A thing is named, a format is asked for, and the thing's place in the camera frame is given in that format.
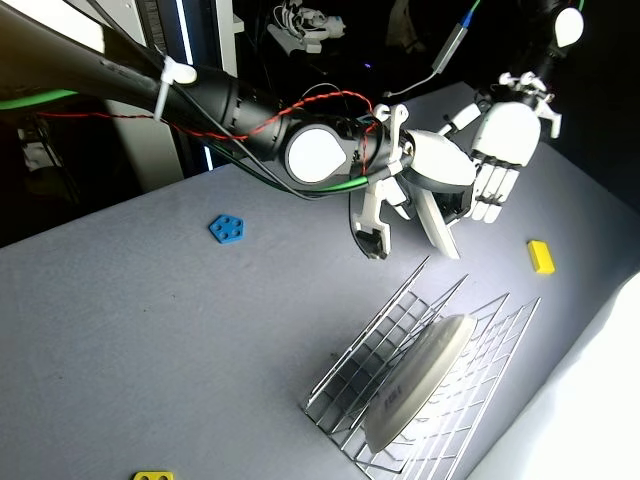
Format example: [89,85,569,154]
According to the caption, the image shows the yellow rectangular block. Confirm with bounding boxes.
[527,239,556,275]

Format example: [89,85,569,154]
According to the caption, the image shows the grey table cloth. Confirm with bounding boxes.
[0,82,640,480]

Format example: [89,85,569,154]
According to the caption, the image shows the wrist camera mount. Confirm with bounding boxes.
[348,103,410,261]
[532,87,564,140]

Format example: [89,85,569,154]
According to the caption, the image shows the grey cable adapter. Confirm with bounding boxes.
[430,10,475,72]

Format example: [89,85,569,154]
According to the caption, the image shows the wire dish rack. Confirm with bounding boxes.
[302,255,542,476]

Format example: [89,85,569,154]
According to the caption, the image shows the blue pentagon block with holes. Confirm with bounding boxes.
[208,214,246,246]

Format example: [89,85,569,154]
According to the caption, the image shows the white plate with dark rim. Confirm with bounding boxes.
[416,188,461,261]

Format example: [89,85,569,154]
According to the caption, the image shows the green cable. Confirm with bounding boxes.
[0,88,396,196]

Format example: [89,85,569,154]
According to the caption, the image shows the red twisted cable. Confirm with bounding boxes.
[34,89,389,176]

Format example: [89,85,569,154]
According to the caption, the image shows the white plate with barcode label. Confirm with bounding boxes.
[362,313,479,454]

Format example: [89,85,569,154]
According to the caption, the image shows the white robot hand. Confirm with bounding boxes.
[389,128,479,225]
[437,98,543,225]

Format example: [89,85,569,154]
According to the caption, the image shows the spare white robot hand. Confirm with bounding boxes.
[267,0,349,55]

